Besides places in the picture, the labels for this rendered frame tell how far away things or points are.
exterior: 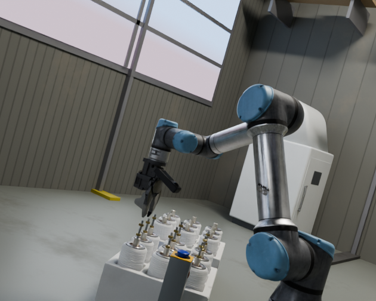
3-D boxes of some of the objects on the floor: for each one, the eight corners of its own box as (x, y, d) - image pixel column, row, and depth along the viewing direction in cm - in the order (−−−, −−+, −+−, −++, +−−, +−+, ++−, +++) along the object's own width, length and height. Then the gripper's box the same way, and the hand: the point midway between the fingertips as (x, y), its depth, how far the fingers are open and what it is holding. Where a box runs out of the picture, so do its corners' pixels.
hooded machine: (310, 243, 441) (347, 116, 436) (286, 245, 395) (328, 104, 390) (252, 220, 478) (286, 103, 473) (225, 220, 432) (262, 91, 427)
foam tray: (206, 308, 200) (217, 268, 200) (194, 346, 162) (209, 297, 161) (122, 279, 206) (132, 240, 205) (91, 310, 167) (104, 262, 166)
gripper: (153, 157, 179) (138, 211, 180) (138, 156, 169) (123, 212, 169) (172, 163, 175) (157, 218, 176) (159, 162, 165) (142, 220, 166)
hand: (147, 214), depth 172 cm, fingers open, 3 cm apart
